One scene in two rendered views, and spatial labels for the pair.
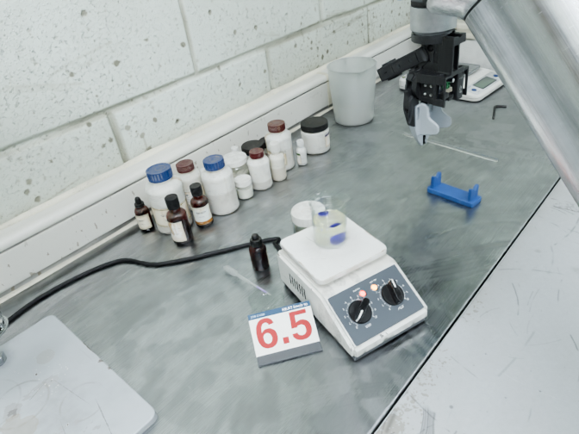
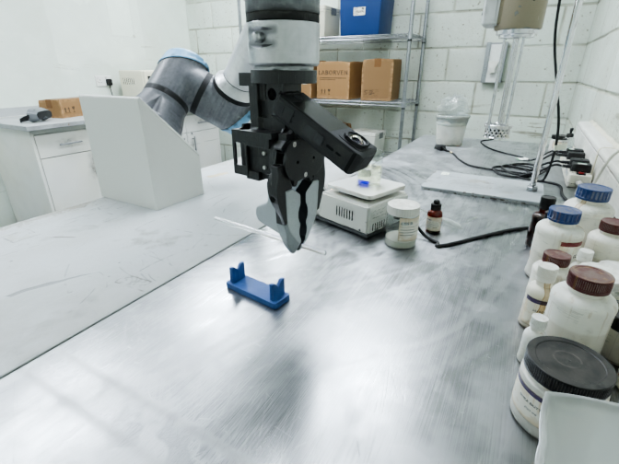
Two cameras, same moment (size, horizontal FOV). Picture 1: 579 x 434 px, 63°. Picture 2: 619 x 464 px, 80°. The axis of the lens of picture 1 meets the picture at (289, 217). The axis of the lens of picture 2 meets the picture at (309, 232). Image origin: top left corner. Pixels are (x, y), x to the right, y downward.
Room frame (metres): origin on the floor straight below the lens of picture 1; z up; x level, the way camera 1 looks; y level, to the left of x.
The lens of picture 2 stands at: (1.23, -0.38, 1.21)
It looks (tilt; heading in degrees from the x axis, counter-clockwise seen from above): 24 degrees down; 163
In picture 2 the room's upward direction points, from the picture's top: straight up
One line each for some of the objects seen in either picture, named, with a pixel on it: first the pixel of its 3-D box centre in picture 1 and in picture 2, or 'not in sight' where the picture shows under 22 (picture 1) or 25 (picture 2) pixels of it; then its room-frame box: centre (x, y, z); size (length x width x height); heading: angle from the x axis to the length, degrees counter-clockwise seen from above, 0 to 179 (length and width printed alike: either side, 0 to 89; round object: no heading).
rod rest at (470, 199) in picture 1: (453, 188); (256, 283); (0.76, -0.32, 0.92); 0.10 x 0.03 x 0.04; 37
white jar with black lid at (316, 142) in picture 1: (315, 135); (558, 390); (1.05, -0.09, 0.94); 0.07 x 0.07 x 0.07
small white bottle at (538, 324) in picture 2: (301, 151); (533, 339); (0.99, -0.05, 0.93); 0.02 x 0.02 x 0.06
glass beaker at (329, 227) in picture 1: (331, 219); (367, 168); (0.56, -0.06, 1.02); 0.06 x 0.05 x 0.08; 92
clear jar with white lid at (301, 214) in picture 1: (310, 228); (402, 224); (0.67, -0.03, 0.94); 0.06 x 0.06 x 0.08
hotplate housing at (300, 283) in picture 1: (344, 277); (356, 203); (0.53, -0.07, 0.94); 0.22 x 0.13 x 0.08; 25
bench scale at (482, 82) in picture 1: (451, 78); not in sight; (1.34, -0.53, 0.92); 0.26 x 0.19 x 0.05; 40
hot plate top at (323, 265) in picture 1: (332, 246); (366, 185); (0.55, -0.06, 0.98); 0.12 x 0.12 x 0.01; 25
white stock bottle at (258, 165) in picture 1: (258, 168); (549, 282); (0.91, 0.05, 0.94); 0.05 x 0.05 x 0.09
